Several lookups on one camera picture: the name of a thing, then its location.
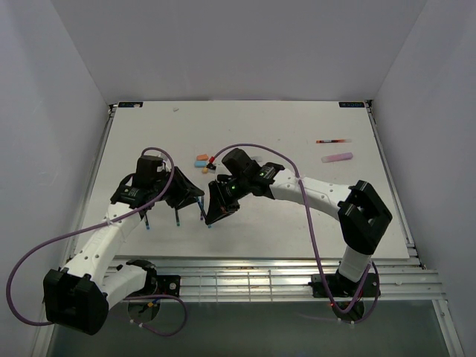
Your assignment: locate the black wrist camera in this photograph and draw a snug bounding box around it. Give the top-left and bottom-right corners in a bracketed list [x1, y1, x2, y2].
[222, 148, 260, 178]
[132, 155, 165, 187]

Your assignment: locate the orange thin pen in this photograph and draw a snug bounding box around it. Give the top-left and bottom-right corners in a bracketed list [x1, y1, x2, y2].
[315, 138, 352, 144]

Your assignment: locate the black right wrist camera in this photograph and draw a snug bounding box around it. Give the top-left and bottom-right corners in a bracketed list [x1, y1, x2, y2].
[222, 148, 260, 178]

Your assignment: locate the blue thin pen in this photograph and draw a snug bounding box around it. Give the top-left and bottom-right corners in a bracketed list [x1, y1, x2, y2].
[144, 212, 150, 230]

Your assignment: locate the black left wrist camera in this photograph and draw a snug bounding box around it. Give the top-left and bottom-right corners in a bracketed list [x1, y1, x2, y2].
[132, 155, 165, 187]

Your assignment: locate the green thin pen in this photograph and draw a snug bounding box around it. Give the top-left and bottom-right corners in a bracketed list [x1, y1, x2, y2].
[174, 208, 181, 227]

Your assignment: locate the teal thin pen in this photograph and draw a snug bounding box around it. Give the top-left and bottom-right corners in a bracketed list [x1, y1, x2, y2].
[196, 197, 211, 228]

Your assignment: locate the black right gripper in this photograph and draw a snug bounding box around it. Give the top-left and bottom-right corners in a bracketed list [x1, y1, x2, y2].
[206, 176, 250, 225]

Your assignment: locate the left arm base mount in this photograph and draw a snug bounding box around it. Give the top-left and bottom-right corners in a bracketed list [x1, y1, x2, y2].
[129, 275, 181, 298]

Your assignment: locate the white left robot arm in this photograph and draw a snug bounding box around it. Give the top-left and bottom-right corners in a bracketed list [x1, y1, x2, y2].
[43, 168, 205, 335]

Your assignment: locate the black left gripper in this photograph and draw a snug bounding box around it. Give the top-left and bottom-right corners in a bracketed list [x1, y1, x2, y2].
[152, 165, 205, 210]

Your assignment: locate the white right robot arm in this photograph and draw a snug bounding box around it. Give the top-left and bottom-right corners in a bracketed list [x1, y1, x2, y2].
[205, 162, 393, 295]

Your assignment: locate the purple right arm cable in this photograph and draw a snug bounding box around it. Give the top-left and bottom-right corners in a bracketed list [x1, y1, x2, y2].
[211, 144, 381, 324]

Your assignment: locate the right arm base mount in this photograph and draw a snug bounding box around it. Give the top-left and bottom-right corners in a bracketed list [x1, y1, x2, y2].
[308, 272, 380, 298]

